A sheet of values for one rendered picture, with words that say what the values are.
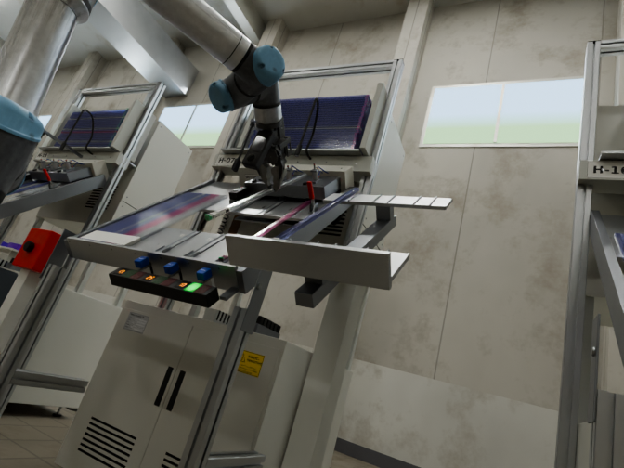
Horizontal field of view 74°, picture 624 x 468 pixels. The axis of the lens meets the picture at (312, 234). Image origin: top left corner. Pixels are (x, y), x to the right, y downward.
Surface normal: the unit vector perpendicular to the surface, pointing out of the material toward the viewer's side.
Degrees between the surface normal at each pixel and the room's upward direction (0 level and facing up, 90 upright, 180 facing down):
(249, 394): 90
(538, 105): 90
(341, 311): 90
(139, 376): 90
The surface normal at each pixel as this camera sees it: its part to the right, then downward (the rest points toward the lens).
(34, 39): 0.58, -0.11
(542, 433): -0.40, -0.42
